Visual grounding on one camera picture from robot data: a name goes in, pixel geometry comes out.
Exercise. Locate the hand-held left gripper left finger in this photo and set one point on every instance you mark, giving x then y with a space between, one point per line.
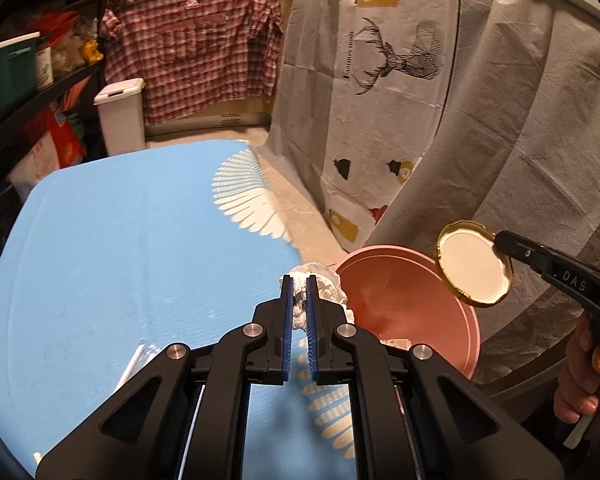
286 330

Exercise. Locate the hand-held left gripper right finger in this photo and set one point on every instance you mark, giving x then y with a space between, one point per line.
312 330

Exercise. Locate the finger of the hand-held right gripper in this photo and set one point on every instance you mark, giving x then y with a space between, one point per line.
522 251

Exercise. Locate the large white tissue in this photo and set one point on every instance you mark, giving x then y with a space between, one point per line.
327 282

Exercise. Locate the gold rimmed jar lid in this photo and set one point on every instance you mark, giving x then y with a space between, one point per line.
470 265

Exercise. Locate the pink round bin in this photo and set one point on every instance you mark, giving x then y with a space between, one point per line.
395 300

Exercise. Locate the person's right hand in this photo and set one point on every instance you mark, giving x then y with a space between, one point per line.
580 375

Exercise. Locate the grey deer print cloth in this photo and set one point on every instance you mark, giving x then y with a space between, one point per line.
505 125

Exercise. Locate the white lidded bin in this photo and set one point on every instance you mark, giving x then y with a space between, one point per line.
122 120

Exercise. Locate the red plaid shirt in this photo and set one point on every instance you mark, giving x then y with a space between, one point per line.
190 60

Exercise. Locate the red and white sack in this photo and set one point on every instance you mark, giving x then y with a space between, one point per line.
50 145

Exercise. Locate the black shelf rack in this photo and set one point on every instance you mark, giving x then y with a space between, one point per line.
65 83

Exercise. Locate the white plastic bags bundle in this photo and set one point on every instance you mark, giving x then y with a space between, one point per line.
67 52

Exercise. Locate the white labelled cup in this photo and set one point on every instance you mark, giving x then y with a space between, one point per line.
44 70

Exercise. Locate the green storage box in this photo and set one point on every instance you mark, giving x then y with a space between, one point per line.
10 75

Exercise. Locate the orange plastic bag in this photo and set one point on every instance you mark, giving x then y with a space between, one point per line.
55 25

